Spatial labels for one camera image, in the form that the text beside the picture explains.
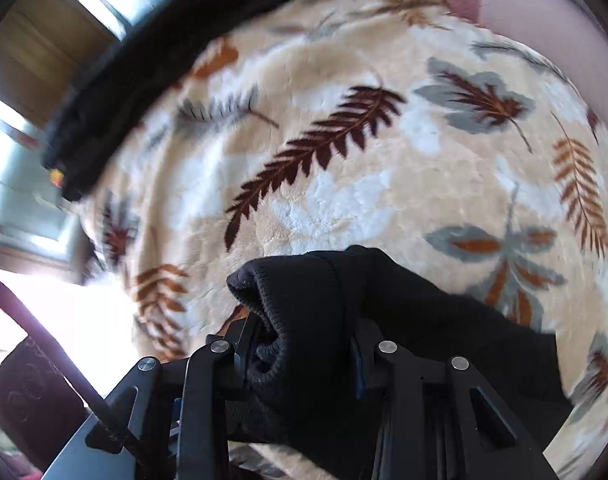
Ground pink quilted bedspread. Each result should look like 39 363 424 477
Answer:
440 0 608 76

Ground black garment at bed edge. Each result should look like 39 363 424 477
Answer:
42 0 288 203

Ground window with wooden frame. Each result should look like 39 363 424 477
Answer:
0 0 153 284

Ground black pants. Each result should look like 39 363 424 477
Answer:
227 246 571 479

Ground leaf-patterned fleece blanket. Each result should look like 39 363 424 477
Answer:
80 0 608 479

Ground black cable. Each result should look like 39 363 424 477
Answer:
0 266 146 461

